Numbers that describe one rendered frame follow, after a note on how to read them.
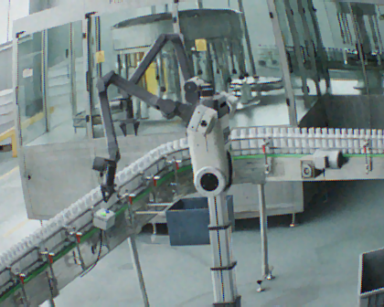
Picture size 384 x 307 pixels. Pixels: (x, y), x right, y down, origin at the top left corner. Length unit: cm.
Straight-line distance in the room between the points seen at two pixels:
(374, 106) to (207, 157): 528
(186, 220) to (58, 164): 360
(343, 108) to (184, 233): 482
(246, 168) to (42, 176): 298
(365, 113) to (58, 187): 343
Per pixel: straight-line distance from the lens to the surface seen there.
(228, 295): 566
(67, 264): 503
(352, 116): 1054
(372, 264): 392
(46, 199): 959
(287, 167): 695
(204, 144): 540
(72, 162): 936
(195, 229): 597
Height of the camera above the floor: 228
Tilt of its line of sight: 10 degrees down
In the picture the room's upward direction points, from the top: 7 degrees counter-clockwise
